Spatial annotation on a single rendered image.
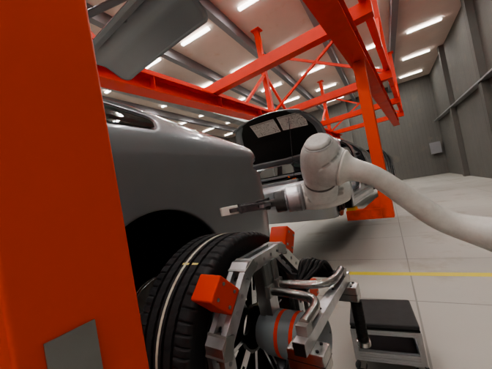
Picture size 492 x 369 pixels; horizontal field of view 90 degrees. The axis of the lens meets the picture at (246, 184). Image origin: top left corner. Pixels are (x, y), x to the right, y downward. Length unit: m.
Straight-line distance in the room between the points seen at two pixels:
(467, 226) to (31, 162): 0.90
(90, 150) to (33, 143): 0.07
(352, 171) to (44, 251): 0.65
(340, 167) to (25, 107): 0.63
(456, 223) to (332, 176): 0.33
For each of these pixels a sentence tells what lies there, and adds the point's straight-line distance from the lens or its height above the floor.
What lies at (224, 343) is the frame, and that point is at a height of 0.97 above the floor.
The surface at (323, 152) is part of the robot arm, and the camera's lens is 0.67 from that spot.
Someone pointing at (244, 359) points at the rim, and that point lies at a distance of 0.98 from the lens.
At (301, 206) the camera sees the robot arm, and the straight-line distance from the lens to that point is 0.83.
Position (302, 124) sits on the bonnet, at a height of 2.18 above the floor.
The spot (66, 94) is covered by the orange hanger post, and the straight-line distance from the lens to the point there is 0.49.
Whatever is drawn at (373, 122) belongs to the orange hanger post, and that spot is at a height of 1.99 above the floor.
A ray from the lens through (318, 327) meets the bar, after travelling 0.71.
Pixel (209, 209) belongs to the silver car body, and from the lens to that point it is 1.34.
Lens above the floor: 1.33
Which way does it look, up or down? 1 degrees up
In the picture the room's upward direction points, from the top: 10 degrees counter-clockwise
